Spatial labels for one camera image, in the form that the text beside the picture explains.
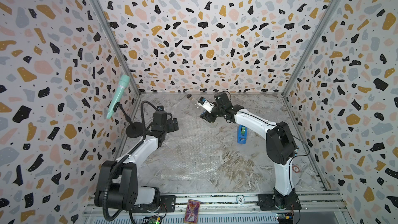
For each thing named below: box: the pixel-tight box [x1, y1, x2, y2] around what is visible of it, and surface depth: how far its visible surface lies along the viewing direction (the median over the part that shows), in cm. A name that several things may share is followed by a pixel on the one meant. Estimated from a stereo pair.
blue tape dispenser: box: [237, 124, 249, 145], surface depth 97 cm
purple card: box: [183, 199, 201, 224], surface depth 72 cm
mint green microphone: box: [106, 74, 131, 120], surface depth 78 cm
